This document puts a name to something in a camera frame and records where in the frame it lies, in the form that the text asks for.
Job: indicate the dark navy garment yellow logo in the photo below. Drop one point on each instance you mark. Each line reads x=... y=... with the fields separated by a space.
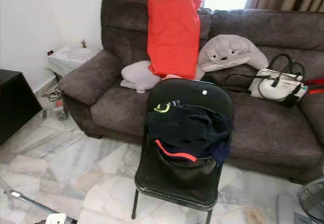
x=190 y=125

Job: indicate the black TV console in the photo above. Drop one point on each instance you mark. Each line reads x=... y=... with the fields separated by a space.
x=15 y=102

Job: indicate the small black device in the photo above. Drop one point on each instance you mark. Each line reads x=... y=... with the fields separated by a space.
x=50 y=52

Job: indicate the side table white lace cloth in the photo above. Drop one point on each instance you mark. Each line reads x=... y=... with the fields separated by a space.
x=71 y=58

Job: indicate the small brass figurine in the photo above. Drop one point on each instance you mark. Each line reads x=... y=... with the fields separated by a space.
x=83 y=43

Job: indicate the small light grey plush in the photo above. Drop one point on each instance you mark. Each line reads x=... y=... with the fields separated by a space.
x=139 y=76

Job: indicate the dark garment orange stripe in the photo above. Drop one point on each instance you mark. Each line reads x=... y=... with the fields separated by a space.
x=177 y=154

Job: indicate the red cushion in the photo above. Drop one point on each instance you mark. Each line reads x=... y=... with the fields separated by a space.
x=174 y=37

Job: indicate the black laundry basket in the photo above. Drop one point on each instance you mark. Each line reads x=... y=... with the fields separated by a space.
x=187 y=171

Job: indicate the royal blue garment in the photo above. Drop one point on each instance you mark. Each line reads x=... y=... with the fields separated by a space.
x=223 y=153

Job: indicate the grey seal plush pillow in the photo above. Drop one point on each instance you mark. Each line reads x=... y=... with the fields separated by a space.
x=230 y=51

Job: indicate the dark brown sofa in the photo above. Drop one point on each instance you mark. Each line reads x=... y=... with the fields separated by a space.
x=273 y=128

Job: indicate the grey standing fan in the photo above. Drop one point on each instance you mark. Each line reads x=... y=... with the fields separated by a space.
x=311 y=198

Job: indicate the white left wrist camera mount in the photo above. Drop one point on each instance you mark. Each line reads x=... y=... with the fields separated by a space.
x=55 y=219

